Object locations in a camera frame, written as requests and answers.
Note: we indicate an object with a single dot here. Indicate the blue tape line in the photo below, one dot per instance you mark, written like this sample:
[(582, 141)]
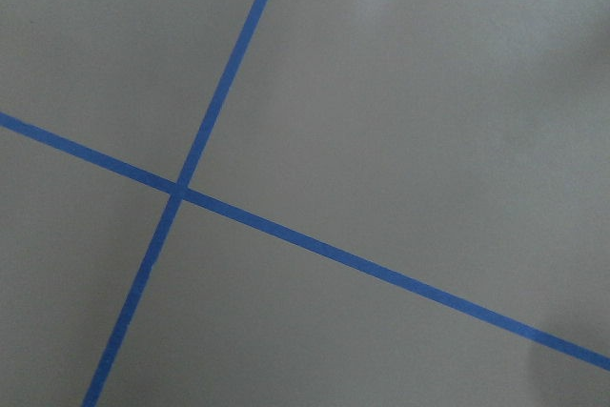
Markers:
[(209, 111)]

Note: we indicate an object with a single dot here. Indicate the blue tape line crossing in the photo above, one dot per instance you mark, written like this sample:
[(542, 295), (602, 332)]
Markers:
[(307, 243)]

